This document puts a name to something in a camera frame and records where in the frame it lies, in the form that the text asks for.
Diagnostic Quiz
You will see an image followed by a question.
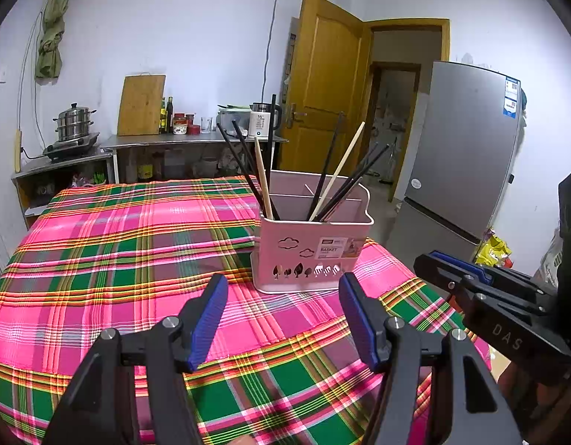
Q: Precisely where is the yellow door frame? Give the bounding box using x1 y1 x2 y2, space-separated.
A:
362 17 452 202

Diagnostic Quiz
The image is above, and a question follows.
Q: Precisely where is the pink utensil basket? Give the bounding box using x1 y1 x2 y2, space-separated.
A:
249 170 374 294

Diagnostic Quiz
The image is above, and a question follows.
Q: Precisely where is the green tied curtain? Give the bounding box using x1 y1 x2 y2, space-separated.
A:
34 0 84 79

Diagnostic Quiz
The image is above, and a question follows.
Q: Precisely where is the silver refrigerator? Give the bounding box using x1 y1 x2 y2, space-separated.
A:
385 59 522 265

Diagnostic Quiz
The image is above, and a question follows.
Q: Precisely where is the yellow snack bag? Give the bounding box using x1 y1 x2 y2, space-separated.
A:
473 235 512 272

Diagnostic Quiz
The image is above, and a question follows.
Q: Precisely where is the person's right hand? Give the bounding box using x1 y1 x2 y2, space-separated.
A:
498 359 546 432

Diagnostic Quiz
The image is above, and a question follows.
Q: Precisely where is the steel steamer pot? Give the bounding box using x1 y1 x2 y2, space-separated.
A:
53 103 97 142

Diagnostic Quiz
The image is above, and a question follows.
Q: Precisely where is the black induction cooker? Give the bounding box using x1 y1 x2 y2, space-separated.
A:
42 132 101 164

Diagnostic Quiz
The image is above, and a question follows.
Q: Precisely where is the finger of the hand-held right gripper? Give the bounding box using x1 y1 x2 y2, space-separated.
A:
412 253 543 318
428 249 559 306

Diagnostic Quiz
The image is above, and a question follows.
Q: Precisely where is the bundle of black chopsticks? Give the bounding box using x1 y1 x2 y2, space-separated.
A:
216 121 379 223

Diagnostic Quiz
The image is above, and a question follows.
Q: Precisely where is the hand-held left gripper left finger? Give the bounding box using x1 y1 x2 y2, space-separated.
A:
42 273 229 445

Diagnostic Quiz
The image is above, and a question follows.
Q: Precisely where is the black wall cable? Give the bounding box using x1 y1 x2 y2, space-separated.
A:
264 0 281 100

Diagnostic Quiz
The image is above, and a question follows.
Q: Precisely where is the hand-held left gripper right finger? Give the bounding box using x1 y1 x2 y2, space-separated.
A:
338 273 524 445

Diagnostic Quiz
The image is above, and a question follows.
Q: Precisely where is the wooden cutting board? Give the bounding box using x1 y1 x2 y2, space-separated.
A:
117 74 167 136

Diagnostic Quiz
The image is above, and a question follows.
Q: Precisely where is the pink green plaid tablecloth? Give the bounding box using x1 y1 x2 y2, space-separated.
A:
0 175 492 445

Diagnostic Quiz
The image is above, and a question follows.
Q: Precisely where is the white electric kettle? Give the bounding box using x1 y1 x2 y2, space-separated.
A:
247 101 283 139

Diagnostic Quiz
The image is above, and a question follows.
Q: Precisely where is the low wooden cabinet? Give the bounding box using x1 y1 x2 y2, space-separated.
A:
11 151 114 230

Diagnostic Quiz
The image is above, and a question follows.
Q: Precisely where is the yellow wooden door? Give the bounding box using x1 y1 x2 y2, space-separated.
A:
278 0 374 179

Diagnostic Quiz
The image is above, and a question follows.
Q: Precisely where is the grey dish container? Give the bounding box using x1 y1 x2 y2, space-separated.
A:
216 103 253 136

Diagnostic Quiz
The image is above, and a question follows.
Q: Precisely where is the steel kitchen table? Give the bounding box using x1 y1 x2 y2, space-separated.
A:
100 131 290 184

